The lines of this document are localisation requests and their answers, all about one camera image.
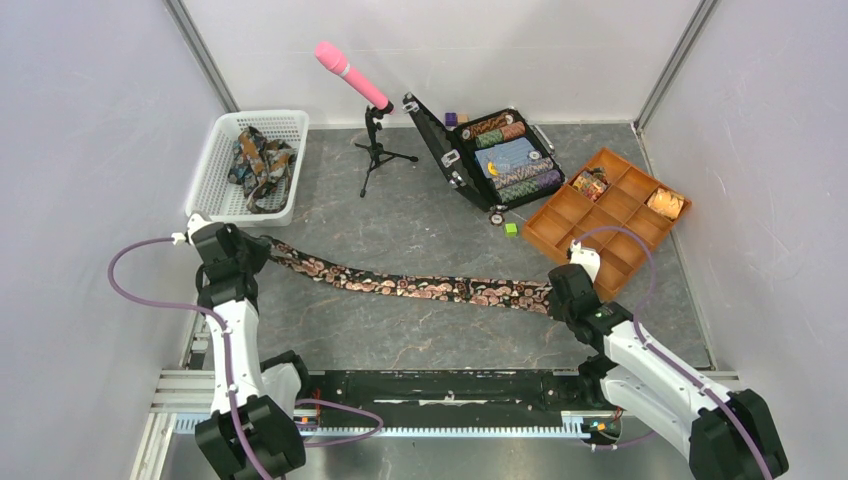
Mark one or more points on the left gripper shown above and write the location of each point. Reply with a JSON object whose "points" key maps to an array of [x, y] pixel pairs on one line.
{"points": [[261, 247]]}

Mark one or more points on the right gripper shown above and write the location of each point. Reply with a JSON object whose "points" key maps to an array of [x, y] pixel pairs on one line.
{"points": [[554, 310]]}

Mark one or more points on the black floral tie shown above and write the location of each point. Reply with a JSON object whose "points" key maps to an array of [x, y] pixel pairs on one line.
{"points": [[532, 296]]}

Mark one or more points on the white plastic basket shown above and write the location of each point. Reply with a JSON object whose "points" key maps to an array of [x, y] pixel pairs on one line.
{"points": [[218, 199]]}

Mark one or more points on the orange compartment tray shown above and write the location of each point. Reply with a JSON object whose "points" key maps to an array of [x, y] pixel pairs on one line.
{"points": [[569, 216]]}

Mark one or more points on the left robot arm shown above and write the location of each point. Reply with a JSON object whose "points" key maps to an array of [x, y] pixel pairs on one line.
{"points": [[250, 433]]}

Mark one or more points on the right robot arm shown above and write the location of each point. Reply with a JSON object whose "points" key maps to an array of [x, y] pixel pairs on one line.
{"points": [[720, 432]]}

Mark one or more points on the green cube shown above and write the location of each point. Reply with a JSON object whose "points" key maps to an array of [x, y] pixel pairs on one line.
{"points": [[510, 230]]}

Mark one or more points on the dark blue patterned tie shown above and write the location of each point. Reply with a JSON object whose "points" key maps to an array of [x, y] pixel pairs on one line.
{"points": [[264, 170]]}

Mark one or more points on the loose poker chip stack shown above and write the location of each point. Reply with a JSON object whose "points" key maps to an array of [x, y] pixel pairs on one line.
{"points": [[498, 216]]}

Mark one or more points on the rolled dark patterned tie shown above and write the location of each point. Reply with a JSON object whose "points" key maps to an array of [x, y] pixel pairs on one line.
{"points": [[591, 183]]}

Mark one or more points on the rolled tan patterned tie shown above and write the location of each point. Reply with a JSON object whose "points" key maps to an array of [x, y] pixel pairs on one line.
{"points": [[667, 203]]}

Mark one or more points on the black poker chip case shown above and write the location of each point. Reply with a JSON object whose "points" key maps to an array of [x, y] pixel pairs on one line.
{"points": [[497, 162]]}

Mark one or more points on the black tripod stand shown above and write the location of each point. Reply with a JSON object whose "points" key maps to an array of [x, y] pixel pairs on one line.
{"points": [[377, 153]]}

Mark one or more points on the pink microphone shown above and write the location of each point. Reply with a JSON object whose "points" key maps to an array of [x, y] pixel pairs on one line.
{"points": [[332, 59]]}

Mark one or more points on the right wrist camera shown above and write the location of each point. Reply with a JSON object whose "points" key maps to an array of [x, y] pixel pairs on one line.
{"points": [[586, 257]]}

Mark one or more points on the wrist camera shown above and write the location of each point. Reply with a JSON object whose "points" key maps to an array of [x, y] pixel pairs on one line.
{"points": [[586, 257], [196, 221]]}

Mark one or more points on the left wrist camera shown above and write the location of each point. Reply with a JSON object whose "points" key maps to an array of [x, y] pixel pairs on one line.
{"points": [[196, 221]]}

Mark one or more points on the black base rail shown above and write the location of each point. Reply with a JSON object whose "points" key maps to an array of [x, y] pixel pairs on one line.
{"points": [[459, 398]]}

